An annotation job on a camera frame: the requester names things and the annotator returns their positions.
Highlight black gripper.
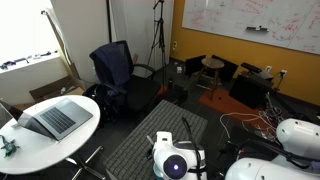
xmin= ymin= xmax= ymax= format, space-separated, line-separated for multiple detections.
xmin=145 ymin=148 xmax=155 ymax=162

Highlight white pen with blue cap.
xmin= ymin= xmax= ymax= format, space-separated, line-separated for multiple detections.
xmin=146 ymin=134 xmax=156 ymax=147

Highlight black office chair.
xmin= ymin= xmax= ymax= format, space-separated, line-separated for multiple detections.
xmin=83 ymin=39 xmax=163 ymax=118

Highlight black bag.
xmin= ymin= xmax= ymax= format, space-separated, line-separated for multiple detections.
xmin=165 ymin=84 xmax=189 ymax=105

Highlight orange rug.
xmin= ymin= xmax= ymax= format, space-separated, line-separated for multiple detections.
xmin=198 ymin=87 xmax=265 ymax=125

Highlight navy blue cloth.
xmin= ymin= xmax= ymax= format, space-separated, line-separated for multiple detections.
xmin=88 ymin=42 xmax=131 ymax=90

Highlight grey open laptop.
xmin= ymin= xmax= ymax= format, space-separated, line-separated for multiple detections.
xmin=0 ymin=97 xmax=94 ymax=142

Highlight black flat panel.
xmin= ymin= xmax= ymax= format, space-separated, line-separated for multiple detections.
xmin=184 ymin=54 xmax=207 ymax=78
xmin=211 ymin=54 xmax=240 ymax=83

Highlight round white table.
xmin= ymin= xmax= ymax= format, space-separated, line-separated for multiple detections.
xmin=0 ymin=94 xmax=101 ymax=176

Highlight round wooden stool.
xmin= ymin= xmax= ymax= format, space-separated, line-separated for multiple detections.
xmin=194 ymin=57 xmax=226 ymax=102

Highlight large open cardboard box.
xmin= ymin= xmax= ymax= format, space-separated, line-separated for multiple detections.
xmin=28 ymin=74 xmax=87 ymax=103

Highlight black equipment case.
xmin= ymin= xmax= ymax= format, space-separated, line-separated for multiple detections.
xmin=228 ymin=61 xmax=274 ymax=110

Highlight green toy figure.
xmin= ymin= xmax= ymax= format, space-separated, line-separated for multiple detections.
xmin=0 ymin=135 xmax=21 ymax=159

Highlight black whiteboard eraser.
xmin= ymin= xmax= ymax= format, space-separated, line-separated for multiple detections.
xmin=246 ymin=24 xmax=270 ymax=33

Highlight whiteboard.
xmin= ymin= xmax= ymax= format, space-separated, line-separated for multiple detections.
xmin=181 ymin=0 xmax=320 ymax=56

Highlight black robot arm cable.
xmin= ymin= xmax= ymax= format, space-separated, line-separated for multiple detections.
xmin=181 ymin=116 xmax=204 ymax=180

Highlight tangled white floor cables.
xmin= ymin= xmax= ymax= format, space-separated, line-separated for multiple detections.
xmin=219 ymin=92 xmax=292 ymax=142

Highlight black camera tripod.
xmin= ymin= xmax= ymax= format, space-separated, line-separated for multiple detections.
xmin=145 ymin=0 xmax=168 ymax=85

